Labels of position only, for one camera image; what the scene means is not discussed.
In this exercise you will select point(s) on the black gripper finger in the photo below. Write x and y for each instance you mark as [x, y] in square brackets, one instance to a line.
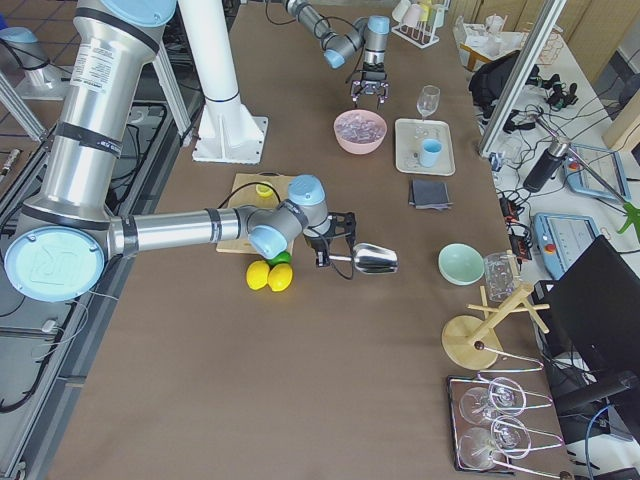
[382, 96]
[355, 93]

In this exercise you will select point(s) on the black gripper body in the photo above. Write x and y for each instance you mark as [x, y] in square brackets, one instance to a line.
[370, 76]
[316, 244]

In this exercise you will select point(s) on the steel ice scoop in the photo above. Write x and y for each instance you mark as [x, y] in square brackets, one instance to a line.
[370, 259]

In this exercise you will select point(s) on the pink bowl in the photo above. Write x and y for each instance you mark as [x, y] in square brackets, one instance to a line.
[359, 149]

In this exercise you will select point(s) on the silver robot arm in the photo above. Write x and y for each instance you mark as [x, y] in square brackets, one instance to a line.
[367, 36]
[65, 235]

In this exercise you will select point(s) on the clear ice cubes pile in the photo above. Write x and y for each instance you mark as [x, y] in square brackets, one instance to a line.
[360, 127]

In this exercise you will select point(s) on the pink plastic cup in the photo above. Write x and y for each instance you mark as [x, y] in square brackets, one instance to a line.
[413, 16]

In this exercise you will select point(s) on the blue cup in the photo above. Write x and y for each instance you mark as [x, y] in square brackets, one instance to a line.
[430, 150]

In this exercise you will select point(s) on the white plastic cup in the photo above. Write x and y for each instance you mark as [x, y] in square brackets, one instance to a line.
[400, 10]

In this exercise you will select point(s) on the yellow green cup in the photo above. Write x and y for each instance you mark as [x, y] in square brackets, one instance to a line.
[425, 9]

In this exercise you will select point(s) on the mint green cup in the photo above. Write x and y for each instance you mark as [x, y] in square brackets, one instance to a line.
[437, 16]

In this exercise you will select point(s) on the wooden cup tree stand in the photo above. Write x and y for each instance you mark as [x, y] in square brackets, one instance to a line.
[472, 343]

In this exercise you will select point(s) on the clear wine glass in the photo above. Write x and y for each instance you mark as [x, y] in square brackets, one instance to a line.
[428, 101]

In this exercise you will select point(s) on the green lime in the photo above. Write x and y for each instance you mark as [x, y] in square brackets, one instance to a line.
[281, 258]

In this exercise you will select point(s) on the yellow lemon lower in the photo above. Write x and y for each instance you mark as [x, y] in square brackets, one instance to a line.
[280, 277]

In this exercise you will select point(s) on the yellow lemon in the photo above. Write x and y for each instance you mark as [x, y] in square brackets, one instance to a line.
[257, 274]
[280, 277]

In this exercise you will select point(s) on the cream serving tray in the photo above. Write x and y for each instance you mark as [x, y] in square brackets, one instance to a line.
[409, 134]

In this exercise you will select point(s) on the yellow lemon upper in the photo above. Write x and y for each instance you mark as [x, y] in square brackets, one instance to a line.
[257, 274]

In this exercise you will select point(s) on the half lemon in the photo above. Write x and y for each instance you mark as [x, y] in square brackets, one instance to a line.
[264, 190]

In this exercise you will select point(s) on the grey folded cloth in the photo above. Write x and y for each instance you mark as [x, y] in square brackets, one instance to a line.
[428, 194]

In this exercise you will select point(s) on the black backpack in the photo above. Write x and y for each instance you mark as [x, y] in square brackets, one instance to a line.
[488, 82]

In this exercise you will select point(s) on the bamboo cutting board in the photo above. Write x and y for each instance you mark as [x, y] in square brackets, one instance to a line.
[248, 195]

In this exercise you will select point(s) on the green bowl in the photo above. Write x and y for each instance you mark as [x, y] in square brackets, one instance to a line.
[460, 264]

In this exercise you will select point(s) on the clear glass jar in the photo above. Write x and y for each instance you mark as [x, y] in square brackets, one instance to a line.
[501, 275]

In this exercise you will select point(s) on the black thermos bottle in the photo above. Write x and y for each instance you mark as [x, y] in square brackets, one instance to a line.
[547, 164]

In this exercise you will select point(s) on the dark metal glass tray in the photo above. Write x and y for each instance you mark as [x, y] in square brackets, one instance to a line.
[456, 387]

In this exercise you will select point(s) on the blue teach pendant far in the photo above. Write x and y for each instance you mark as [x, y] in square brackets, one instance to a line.
[606, 163]

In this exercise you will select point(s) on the blue teach pendant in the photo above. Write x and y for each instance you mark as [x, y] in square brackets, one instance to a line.
[562, 238]
[606, 163]

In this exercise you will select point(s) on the blue teach pendant near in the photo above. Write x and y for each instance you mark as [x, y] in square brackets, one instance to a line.
[562, 238]

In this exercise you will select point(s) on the upturned wine glass upper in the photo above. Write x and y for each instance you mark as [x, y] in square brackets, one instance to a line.
[490, 399]

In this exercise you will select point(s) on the upturned wine glass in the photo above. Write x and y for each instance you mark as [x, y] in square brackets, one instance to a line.
[490, 399]
[498, 447]

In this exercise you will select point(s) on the upturned wine glass lower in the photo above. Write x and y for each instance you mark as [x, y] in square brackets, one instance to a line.
[498, 447]

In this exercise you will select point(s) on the black office chair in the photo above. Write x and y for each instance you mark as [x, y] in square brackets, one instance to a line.
[592, 360]

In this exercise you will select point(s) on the white wire cup rack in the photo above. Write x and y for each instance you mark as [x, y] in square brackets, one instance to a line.
[423, 35]

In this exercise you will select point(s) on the aluminium frame post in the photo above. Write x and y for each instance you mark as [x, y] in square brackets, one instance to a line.
[527, 57]

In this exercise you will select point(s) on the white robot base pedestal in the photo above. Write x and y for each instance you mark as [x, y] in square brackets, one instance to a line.
[228, 132]

